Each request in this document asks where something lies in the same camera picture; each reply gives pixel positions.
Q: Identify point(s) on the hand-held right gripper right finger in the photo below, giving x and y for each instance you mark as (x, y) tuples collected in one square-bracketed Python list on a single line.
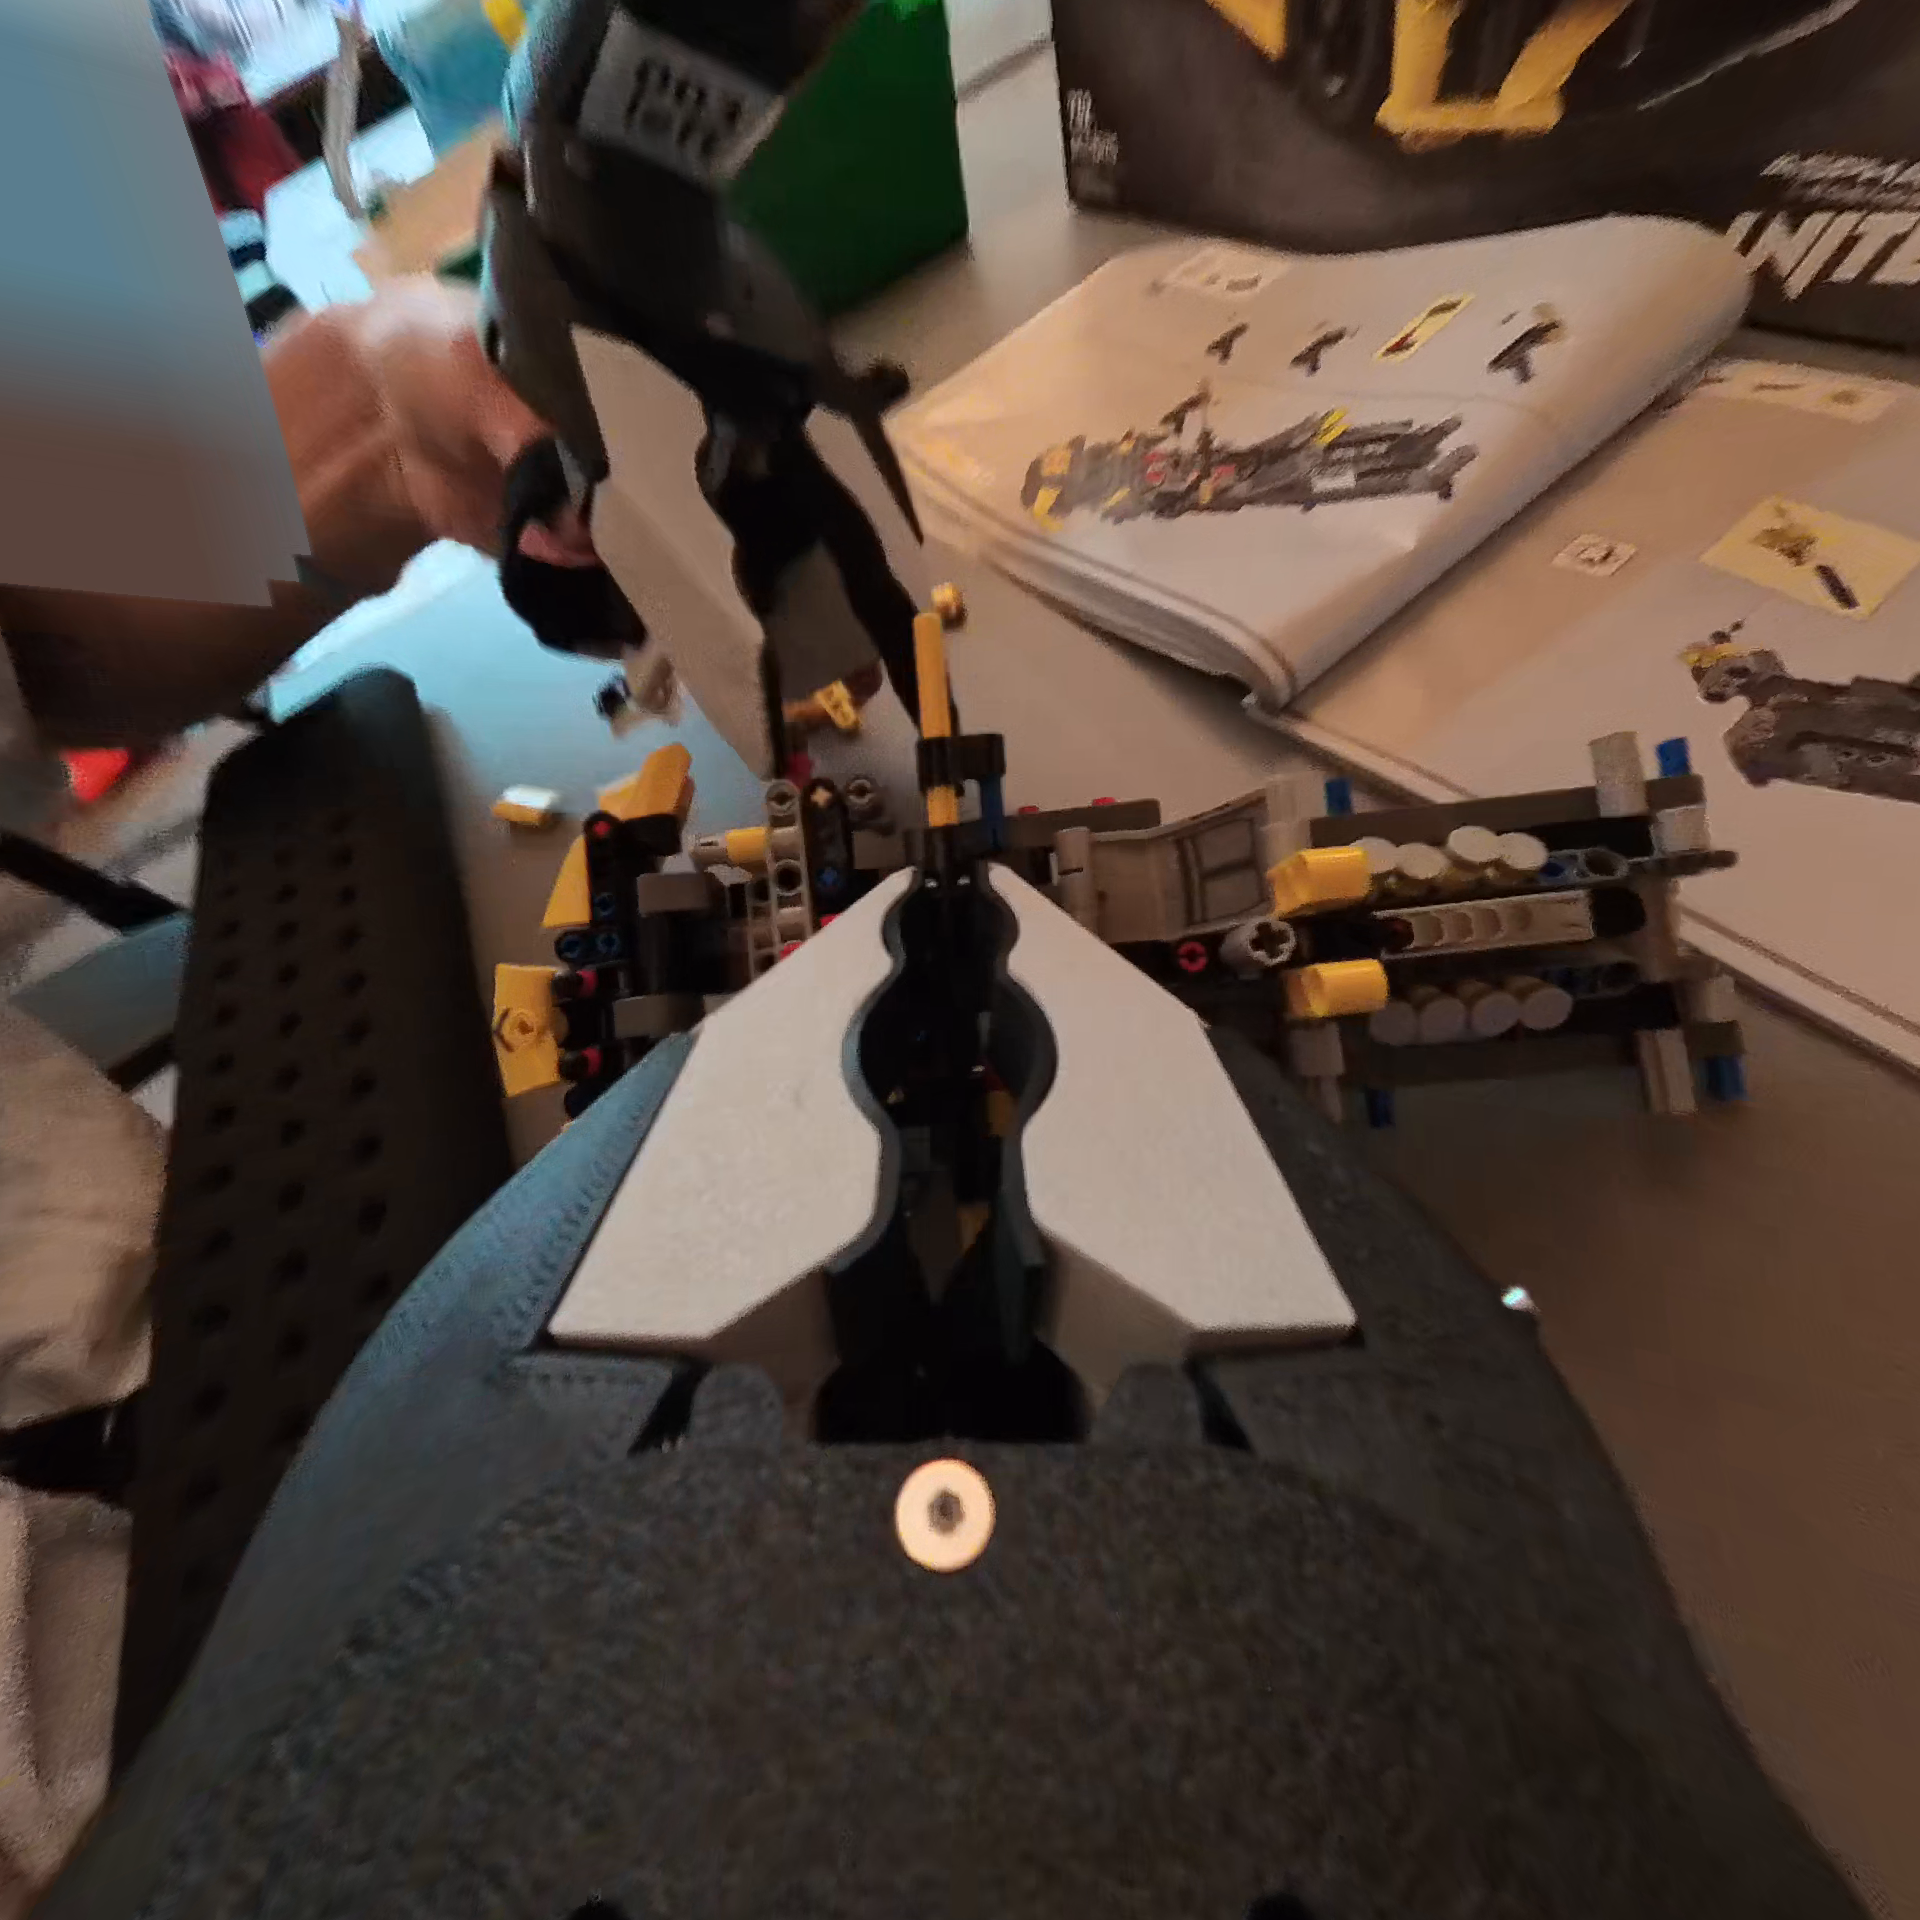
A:
[(1172, 1187)]

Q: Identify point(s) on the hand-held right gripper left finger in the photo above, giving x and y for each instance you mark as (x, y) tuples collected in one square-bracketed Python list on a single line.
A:
[(739, 1187)]

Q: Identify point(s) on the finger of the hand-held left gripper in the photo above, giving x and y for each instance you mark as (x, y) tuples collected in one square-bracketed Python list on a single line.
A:
[(837, 630), (662, 496)]

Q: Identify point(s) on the partly built lego car chassis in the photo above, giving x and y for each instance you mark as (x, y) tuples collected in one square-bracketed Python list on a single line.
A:
[(1172, 868)]

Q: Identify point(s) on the pile of yellow lego pieces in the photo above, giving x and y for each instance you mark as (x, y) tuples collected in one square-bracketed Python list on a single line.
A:
[(829, 709)]

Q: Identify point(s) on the yellow curved lego panel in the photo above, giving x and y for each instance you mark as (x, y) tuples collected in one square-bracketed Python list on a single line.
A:
[(527, 805)]

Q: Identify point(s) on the Lego Technic set box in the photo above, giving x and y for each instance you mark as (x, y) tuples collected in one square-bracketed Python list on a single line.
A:
[(1198, 118)]

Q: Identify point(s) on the person's left hand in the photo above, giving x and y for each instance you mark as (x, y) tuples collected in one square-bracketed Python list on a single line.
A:
[(405, 437)]

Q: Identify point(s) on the green box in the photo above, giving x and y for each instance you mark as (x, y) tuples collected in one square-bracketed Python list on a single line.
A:
[(869, 180)]

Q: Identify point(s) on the open instruction booklet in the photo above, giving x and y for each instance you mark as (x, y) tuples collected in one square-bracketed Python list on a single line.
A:
[(1350, 496)]

